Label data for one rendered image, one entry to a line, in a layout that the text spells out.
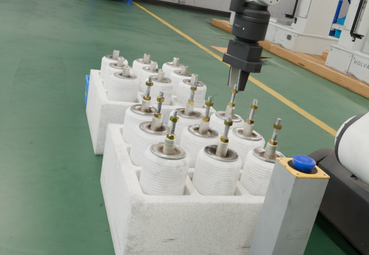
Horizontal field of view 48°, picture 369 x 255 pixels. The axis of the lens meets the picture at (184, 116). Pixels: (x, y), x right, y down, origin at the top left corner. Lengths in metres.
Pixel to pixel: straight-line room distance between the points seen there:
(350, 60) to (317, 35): 0.85
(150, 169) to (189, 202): 0.10
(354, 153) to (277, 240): 0.27
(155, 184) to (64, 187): 0.40
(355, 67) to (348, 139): 2.55
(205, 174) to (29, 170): 0.56
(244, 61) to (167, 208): 0.44
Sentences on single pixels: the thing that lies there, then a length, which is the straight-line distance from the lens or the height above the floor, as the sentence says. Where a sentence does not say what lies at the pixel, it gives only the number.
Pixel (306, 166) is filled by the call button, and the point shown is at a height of 0.32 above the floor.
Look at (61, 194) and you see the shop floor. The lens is 1.13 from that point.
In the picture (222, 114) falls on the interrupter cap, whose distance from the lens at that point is 1.13.
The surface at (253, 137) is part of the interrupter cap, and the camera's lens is 1.01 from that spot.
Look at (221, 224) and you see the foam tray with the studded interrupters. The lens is 0.88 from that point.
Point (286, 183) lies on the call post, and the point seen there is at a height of 0.29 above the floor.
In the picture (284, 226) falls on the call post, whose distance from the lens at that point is 0.77.
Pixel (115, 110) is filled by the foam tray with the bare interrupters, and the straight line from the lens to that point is 1.29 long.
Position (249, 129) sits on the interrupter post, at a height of 0.27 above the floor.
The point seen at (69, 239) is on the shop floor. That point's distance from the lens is 0.98.
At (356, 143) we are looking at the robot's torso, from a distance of 0.93.
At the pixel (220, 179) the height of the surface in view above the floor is 0.22.
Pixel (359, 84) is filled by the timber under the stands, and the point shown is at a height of 0.07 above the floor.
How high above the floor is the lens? 0.59
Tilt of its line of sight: 19 degrees down
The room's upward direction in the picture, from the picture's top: 11 degrees clockwise
